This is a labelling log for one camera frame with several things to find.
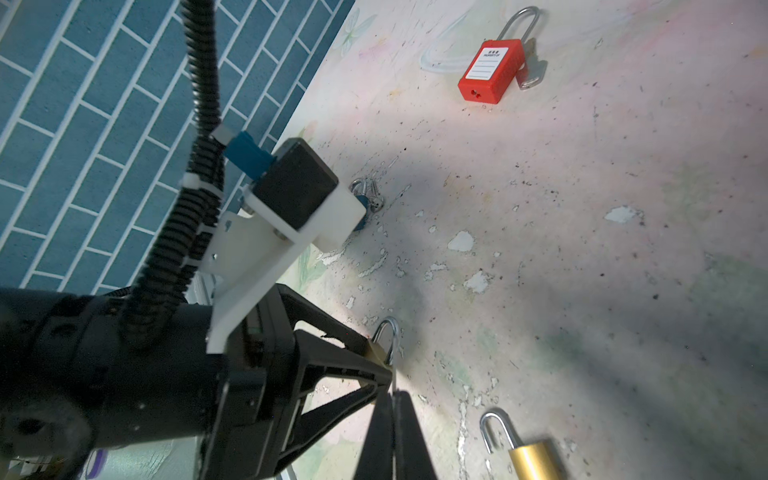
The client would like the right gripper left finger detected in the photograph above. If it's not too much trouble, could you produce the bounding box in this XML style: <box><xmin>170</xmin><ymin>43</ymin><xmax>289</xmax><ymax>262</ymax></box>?
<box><xmin>353</xmin><ymin>392</ymin><xmax>394</xmax><ymax>480</ymax></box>

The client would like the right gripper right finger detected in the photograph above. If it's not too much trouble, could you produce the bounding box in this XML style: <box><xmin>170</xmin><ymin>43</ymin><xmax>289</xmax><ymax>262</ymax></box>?
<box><xmin>394</xmin><ymin>390</ymin><xmax>437</xmax><ymax>480</ymax></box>

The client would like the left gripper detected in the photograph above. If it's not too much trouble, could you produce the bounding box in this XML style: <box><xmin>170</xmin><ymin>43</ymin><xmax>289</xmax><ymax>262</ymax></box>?
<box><xmin>200</xmin><ymin>284</ymin><xmax>392</xmax><ymax>479</ymax></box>

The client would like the large brass padlock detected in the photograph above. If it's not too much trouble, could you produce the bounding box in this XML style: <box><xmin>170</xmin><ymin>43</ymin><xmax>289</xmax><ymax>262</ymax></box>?
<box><xmin>364</xmin><ymin>316</ymin><xmax>401</xmax><ymax>372</ymax></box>

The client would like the small brass padlock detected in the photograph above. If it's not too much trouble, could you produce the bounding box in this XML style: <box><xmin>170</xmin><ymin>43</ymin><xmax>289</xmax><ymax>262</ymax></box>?
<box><xmin>479</xmin><ymin>407</ymin><xmax>565</xmax><ymax>480</ymax></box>

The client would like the blue padlock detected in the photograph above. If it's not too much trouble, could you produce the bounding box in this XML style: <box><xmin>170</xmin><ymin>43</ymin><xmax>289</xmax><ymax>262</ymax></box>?
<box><xmin>349</xmin><ymin>177</ymin><xmax>385</xmax><ymax>232</ymax></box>

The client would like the red padlock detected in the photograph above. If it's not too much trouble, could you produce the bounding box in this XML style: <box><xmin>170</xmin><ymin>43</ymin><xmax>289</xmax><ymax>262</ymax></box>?
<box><xmin>457</xmin><ymin>6</ymin><xmax>548</xmax><ymax>104</ymax></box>

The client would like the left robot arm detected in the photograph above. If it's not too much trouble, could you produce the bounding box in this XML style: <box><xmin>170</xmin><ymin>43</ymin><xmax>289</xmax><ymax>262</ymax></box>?
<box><xmin>1</xmin><ymin>285</ymin><xmax>392</xmax><ymax>479</ymax></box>

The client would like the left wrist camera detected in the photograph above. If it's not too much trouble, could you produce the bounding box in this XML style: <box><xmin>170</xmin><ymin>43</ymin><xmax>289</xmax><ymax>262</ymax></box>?
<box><xmin>199</xmin><ymin>138</ymin><xmax>365</xmax><ymax>354</ymax></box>

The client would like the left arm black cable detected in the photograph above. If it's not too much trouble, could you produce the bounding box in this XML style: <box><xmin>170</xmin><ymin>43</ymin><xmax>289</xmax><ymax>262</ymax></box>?
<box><xmin>116</xmin><ymin>0</ymin><xmax>226</xmax><ymax>352</ymax></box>

